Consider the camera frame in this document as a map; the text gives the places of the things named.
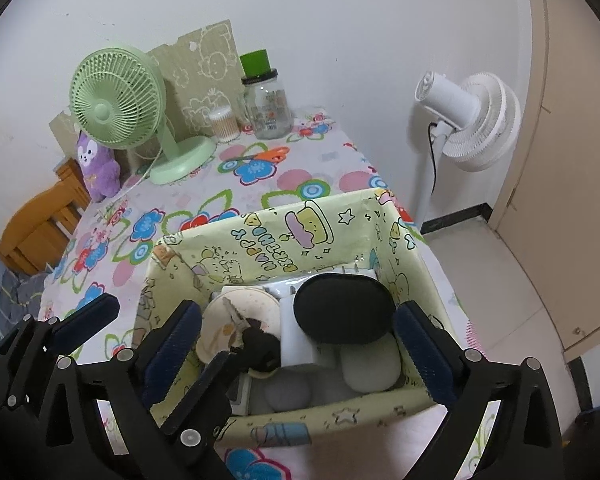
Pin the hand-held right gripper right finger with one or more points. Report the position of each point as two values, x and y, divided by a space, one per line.
425 355

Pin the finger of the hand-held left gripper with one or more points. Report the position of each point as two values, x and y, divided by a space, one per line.
210 385
87 317

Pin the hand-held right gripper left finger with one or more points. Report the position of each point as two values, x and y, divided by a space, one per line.
172 352

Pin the white oval case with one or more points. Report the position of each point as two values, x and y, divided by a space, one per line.
370 370

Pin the small black case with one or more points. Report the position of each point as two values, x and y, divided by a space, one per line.
260 352

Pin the cream round pouch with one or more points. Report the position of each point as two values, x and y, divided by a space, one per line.
235 317

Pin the small purple case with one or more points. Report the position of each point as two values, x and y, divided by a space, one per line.
285 392

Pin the black round case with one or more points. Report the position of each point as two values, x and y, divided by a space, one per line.
345 310

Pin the large white charger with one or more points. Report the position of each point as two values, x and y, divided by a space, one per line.
295 345

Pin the yellow printed box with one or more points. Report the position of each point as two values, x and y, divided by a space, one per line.
280 240

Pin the plaid bedding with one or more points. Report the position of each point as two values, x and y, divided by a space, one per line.
15 300

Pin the wooden headboard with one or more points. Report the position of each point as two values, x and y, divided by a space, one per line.
35 235

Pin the purple plush toy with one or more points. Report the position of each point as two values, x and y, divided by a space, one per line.
97 165

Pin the green desk fan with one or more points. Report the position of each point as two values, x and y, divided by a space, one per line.
105 110

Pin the cotton swab container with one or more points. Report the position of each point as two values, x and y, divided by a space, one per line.
224 122

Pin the beige door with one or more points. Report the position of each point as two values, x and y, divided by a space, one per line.
570 160

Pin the white standing fan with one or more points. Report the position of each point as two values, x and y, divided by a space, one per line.
475 115

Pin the glass jar with green lid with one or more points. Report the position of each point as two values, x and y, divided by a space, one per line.
267 105

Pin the green patterned panel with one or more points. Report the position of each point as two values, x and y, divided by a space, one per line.
205 70

